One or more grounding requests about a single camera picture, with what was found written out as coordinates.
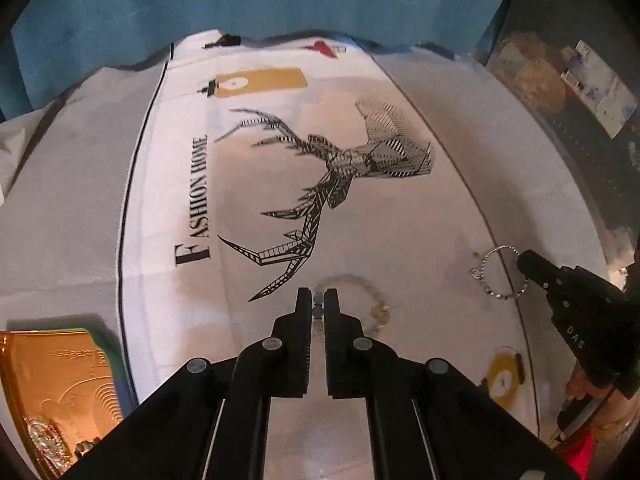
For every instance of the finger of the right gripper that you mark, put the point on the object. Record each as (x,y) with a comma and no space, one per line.
(539,270)

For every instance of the blue curtain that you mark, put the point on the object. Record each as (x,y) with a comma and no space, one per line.
(48,45)

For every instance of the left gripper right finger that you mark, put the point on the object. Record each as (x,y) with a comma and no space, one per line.
(426,419)

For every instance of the dark cabinet with stickers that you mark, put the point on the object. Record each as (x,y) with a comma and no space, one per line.
(574,64)

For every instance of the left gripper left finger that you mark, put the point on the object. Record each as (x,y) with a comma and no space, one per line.
(209,420)

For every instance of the white deer print runner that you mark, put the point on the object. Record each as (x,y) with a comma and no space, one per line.
(260,170)

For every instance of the person right hand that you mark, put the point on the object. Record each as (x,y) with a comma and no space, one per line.
(579,386)

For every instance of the copper metal tray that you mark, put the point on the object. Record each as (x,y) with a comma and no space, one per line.
(60,387)

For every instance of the grey table cloth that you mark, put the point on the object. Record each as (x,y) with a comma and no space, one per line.
(60,225)

